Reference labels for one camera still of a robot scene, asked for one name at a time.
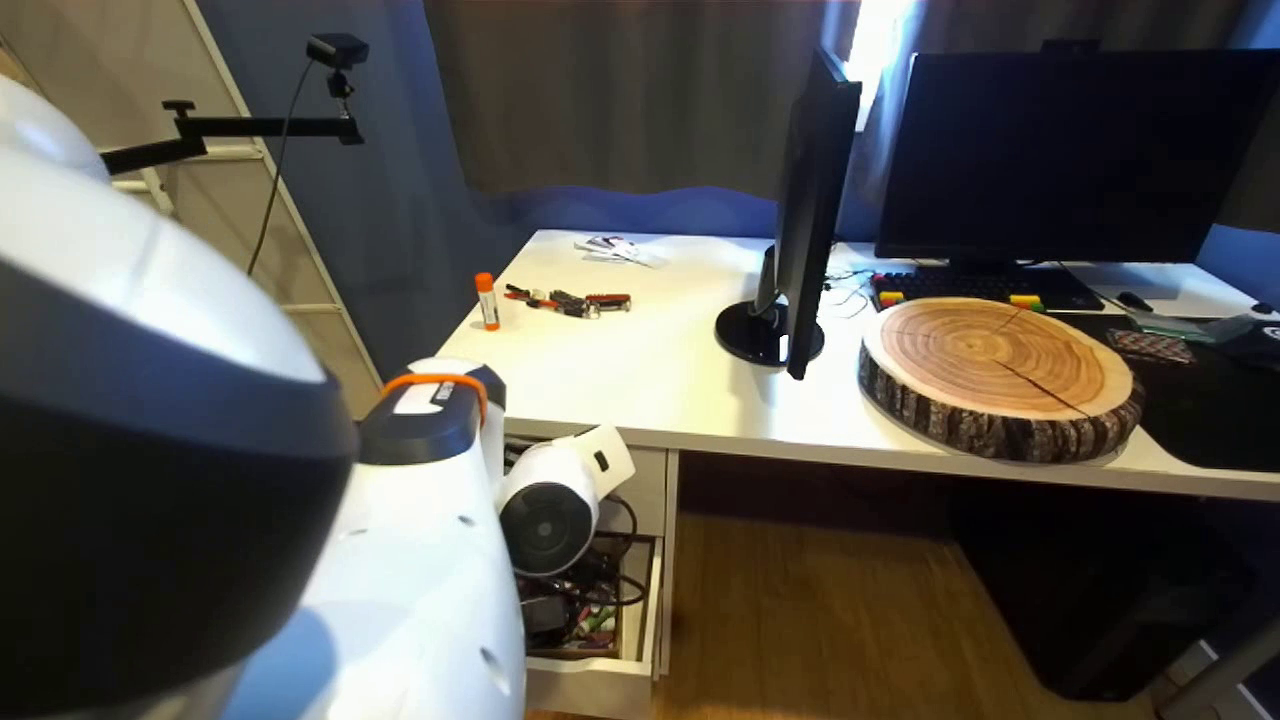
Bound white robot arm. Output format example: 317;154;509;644
0;75;630;720

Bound white open drawer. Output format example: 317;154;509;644
503;445;664;720

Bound clutter in drawer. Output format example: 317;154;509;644
518;532;656;661

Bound keys and red knife cluster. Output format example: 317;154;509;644
503;284;630;319

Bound white paper cards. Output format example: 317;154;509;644
571;237;652;267

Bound small orange-capped bottle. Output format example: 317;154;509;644
473;271;499;331

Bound grey curtain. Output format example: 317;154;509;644
424;0;1272;232

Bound side-on black monitor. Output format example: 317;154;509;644
716;47;860;380

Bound wood slice cushion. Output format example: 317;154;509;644
855;294;1143;465

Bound large black monitor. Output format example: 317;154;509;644
874;47;1280;258

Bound white metal rack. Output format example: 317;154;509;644
165;0;384;416

